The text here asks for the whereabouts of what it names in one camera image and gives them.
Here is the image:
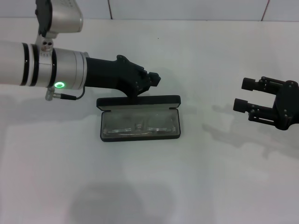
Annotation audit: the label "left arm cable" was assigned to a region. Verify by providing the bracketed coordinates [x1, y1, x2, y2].
[53, 86, 86, 100]

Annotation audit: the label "black glasses case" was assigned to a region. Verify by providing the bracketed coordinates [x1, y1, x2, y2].
[96, 95, 182, 142]

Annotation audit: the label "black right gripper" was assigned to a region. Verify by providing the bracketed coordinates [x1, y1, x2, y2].
[233, 76, 299, 131]

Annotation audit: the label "clear frame glasses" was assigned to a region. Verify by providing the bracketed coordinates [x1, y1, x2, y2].
[102, 114, 177, 136]

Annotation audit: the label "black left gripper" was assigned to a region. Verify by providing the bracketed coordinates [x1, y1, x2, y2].
[85, 55, 162, 98]

